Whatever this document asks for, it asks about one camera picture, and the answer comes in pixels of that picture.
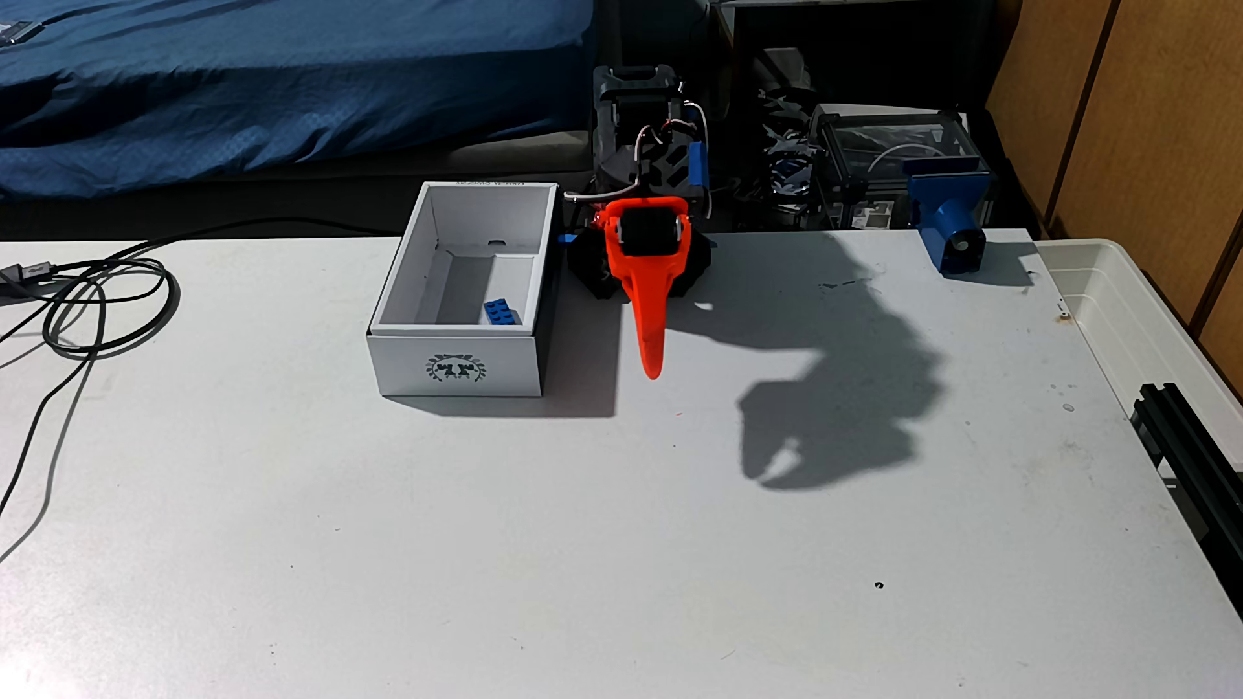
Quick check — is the white cardboard box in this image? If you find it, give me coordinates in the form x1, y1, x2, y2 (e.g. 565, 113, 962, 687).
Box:
366, 181, 561, 398

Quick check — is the bed with blue cover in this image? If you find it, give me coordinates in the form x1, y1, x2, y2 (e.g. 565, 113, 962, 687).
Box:
0, 0, 596, 242

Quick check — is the white plastic bin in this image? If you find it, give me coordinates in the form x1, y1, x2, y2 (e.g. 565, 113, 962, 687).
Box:
1036, 238, 1243, 469

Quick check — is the wooden wardrobe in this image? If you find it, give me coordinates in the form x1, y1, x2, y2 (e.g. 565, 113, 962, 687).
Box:
985, 0, 1243, 394

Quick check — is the black aluminium extrusion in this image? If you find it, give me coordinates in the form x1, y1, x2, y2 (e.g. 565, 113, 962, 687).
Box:
1130, 383, 1243, 619

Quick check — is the transparent box black frame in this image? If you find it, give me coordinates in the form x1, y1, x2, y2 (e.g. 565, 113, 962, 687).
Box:
809, 103, 975, 232

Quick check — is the blue printed camera mount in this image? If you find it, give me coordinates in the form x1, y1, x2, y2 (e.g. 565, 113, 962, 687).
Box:
904, 160, 994, 277

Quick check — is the black cable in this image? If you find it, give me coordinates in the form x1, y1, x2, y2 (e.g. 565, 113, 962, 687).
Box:
0, 216, 399, 566

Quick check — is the grey cable plug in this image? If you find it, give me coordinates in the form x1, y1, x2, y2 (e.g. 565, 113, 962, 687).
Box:
0, 260, 56, 294

